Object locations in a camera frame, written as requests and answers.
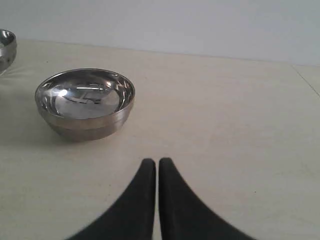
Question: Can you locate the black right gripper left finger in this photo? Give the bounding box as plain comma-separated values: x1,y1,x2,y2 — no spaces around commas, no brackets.
69,158,156,240

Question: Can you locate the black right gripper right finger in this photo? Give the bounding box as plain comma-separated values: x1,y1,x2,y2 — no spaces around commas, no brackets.
158,157,252,240

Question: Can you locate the steel bowl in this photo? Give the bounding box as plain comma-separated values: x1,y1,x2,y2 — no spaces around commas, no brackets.
0,29,17,75
34,68,136,142

